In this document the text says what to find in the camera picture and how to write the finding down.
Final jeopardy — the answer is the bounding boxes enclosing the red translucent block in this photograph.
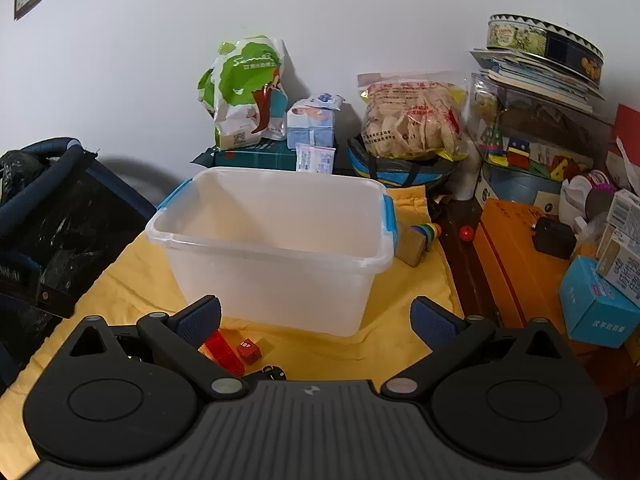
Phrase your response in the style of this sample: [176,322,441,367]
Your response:
[204,331,246,377]

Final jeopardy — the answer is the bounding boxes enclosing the clear bag of crackers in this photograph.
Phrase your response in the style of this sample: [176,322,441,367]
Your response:
[357,71,471,161]

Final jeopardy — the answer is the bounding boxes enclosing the red envelope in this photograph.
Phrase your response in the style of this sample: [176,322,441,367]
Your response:
[607,104,640,191]

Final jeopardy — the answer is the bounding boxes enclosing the green and white snack bag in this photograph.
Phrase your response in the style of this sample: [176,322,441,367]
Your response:
[196,36,288,151]

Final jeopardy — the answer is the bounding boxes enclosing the pink and white tape roll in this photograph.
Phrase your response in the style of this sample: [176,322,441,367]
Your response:
[560,170,616,226]

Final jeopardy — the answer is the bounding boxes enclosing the black toy car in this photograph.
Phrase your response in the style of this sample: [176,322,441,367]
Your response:
[248,365,287,382]

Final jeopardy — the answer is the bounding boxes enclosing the blue and black bag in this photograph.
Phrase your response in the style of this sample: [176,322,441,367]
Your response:
[347,135,458,191]

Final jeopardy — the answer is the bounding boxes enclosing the wooden block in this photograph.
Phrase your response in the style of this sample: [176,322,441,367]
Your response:
[395,225,427,267]

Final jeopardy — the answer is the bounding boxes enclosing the clear box of toys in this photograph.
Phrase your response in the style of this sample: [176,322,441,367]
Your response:
[467,72,616,183]

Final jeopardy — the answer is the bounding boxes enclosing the blue cardboard box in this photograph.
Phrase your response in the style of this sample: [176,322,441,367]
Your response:
[475,160,566,208]

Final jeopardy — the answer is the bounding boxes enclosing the black power adapter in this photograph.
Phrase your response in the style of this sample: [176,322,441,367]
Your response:
[531,216,577,260]

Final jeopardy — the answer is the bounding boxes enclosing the black and blue stroller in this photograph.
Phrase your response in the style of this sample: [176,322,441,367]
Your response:
[0,136,158,376]

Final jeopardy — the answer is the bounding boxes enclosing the rainbow striped wooden toy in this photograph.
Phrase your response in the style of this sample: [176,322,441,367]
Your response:
[417,222,444,252]

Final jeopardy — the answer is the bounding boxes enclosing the small red cube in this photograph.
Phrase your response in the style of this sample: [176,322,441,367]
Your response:
[236,340,262,365]

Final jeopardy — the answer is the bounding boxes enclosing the white carton box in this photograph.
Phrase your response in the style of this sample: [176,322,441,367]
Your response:
[596,189,640,306]

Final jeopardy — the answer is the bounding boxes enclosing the yellow cloth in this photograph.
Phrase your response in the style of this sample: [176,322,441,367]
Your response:
[0,185,463,461]

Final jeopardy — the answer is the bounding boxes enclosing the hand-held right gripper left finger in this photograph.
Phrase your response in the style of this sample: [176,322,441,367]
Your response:
[70,295,249,403]

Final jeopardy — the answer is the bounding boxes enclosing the clear plastic container blue latches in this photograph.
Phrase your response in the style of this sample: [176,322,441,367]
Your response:
[145,166,399,338]

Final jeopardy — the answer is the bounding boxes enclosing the round cookie tin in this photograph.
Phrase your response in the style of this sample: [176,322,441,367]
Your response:
[486,14,605,88]

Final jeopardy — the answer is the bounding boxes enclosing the dark green box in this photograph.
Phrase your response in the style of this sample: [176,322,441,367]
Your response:
[190,140,351,173]

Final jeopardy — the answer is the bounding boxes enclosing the light blue small box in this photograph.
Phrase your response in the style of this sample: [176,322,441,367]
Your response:
[559,255,640,350]

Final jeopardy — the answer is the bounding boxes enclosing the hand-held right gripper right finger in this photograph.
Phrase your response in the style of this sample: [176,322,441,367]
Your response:
[380,296,571,402]

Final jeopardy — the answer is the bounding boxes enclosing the light blue tissue pack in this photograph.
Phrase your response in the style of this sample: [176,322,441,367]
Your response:
[286,94,347,150]

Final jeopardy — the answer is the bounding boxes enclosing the small white sachet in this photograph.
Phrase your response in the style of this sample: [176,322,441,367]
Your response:
[295,143,335,175]

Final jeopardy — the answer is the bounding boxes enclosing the stack of books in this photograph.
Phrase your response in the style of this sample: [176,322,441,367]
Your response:
[470,49,606,111]

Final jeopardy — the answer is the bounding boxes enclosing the orange box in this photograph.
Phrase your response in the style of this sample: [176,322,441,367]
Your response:
[472,199,621,356]

